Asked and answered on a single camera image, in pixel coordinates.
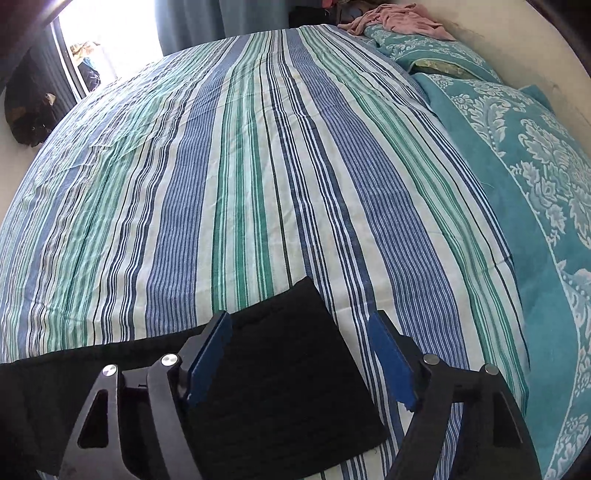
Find plain blue curtain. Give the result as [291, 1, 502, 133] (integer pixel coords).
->
[154, 0, 296, 56]

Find large teal floral pillow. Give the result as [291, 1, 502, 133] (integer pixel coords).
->
[411, 71, 591, 480]

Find dark hanging clothes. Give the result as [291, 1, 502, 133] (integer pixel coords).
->
[7, 48, 60, 147]

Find pink crumpled cloth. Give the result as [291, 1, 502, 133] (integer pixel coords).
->
[337, 4, 458, 41]

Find hanging dark garment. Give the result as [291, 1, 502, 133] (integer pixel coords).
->
[69, 41, 101, 93]

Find small teal floral pillow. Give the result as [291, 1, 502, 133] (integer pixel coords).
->
[365, 23, 503, 85]

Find black pants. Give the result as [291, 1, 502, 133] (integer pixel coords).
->
[0, 276, 389, 480]

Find striped bed sheet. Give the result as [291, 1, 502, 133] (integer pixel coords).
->
[0, 23, 532, 480]

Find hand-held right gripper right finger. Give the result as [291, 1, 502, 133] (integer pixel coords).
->
[367, 310, 543, 480]

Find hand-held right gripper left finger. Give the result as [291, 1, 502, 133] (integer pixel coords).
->
[56, 310, 234, 480]

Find striped blue curtain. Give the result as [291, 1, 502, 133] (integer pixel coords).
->
[28, 22, 88, 118]

